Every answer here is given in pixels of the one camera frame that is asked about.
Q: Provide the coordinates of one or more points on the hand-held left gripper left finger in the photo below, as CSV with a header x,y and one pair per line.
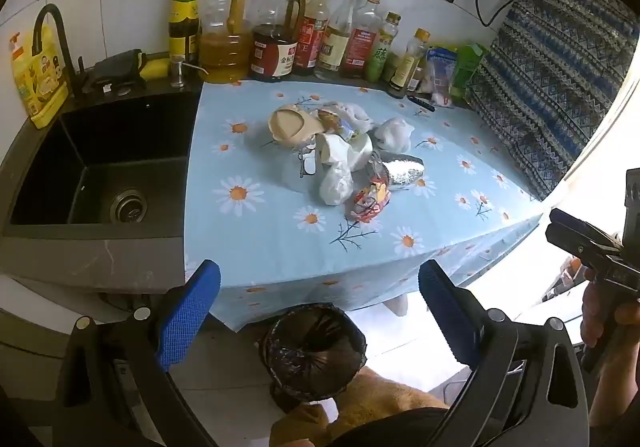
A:
x,y
190,312

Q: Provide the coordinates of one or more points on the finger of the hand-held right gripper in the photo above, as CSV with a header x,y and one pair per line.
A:
x,y
575,223
570,242

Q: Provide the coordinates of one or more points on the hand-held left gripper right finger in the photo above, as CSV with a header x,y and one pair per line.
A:
x,y
445,312

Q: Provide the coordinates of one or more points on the black-lined trash bin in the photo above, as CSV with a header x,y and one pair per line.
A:
x,y
312,357

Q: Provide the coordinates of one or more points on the red orange snack wrapper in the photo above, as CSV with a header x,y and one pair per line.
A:
x,y
371,202

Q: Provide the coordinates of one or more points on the silver foil packet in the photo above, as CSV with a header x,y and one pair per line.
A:
x,y
402,172

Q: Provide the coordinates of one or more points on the white plastic bag ball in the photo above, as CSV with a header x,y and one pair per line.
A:
x,y
336,184

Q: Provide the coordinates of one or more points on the clear plastic bag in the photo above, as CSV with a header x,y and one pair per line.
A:
x,y
302,169

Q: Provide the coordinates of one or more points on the white paper bag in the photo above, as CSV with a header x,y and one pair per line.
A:
x,y
340,149

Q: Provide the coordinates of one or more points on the brown paper bag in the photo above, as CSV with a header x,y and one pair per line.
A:
x,y
290,124

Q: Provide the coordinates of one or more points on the white wrapper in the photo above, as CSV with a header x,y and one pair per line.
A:
x,y
347,116

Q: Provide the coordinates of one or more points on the person's right forearm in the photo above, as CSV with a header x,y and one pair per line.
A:
x,y
620,377

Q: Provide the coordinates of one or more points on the person's right hand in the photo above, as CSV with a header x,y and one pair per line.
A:
x,y
592,314

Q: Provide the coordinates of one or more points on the brown fuzzy mat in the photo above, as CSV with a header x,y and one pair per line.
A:
x,y
380,394

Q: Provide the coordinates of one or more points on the blue daisy tablecloth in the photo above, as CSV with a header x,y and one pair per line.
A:
x,y
260,227

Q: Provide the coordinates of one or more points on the metal sink drain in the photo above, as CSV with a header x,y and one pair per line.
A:
x,y
128,205

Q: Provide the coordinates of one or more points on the blue patterned cloth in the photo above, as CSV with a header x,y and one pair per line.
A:
x,y
555,77

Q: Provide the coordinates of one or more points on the black sink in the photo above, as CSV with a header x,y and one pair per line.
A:
x,y
100,162

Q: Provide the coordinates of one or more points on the clear bag of white powder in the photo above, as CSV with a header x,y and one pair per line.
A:
x,y
441,96

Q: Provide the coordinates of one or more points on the green carton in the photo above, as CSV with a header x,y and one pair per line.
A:
x,y
470,64

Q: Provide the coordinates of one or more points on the black slim stick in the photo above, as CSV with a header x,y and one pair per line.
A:
x,y
421,103

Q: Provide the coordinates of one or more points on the blue white plastic packet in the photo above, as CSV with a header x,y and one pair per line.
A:
x,y
442,62

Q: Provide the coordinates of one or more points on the small olive bottle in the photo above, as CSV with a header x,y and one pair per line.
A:
x,y
407,67

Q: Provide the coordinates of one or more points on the silver soap pump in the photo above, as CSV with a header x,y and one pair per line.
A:
x,y
177,72

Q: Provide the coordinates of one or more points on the yellow sponge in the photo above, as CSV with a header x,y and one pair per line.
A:
x,y
156,68

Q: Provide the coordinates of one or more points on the clear jug of yellow oil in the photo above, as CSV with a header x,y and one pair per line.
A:
x,y
225,47

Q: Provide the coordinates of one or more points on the yellow detergent pouch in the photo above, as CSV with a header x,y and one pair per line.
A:
x,y
42,82

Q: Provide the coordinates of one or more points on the dark jug with red label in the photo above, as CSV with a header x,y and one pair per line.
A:
x,y
274,52

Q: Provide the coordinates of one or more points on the clear bottle red label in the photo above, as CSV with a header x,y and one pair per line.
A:
x,y
362,44

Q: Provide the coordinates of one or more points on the clear bottle beige label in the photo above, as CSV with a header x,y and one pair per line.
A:
x,y
336,44

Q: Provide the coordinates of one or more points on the green yellow label bottle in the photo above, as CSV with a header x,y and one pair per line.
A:
x,y
184,17

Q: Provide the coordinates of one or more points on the black cap red label bottle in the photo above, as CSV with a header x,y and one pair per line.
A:
x,y
312,37

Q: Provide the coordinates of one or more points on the black faucet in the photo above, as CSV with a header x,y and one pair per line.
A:
x,y
50,14

